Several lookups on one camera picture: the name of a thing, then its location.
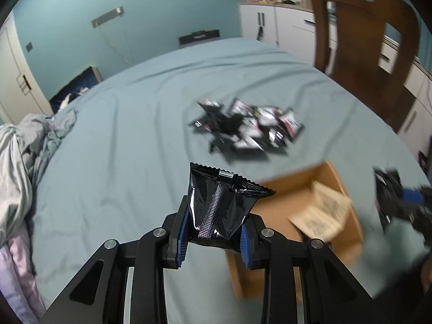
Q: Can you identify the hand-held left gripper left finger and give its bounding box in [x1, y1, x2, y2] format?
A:
[39, 194, 193, 324]

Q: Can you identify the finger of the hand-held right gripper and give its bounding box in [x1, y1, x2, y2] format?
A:
[400, 187, 432, 207]

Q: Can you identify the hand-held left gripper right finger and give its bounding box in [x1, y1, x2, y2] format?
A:
[238, 212, 373, 324]

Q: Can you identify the brown cardboard box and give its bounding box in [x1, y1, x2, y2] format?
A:
[226, 160, 365, 299]

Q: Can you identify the pile of black snack packets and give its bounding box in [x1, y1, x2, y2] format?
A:
[189, 97, 304, 157]

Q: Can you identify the printed paper leaflet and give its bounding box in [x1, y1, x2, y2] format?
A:
[288, 180, 353, 244]

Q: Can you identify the brown wooden chair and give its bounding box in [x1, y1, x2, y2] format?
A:
[309, 0, 421, 132]

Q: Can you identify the pink cloth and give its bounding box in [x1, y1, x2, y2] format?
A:
[0, 233, 48, 324]

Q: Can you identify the grey crumpled blanket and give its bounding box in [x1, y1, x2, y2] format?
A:
[0, 110, 78, 244]

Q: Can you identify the white crumpled cloth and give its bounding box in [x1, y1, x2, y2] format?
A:
[59, 88, 90, 110]

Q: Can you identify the dark framed picture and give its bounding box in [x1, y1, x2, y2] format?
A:
[49, 66, 103, 113]

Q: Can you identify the white cabinet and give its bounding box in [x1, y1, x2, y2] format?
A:
[238, 2, 432, 152]

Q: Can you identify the white door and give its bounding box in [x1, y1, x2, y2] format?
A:
[0, 13, 51, 125]

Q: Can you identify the black bag by wall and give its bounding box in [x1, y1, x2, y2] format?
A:
[178, 30, 221, 47]

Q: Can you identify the thin wall cable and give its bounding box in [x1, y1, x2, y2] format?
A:
[97, 26, 131, 65]

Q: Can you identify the metal wall bracket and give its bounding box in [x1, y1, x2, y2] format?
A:
[91, 6, 125, 28]

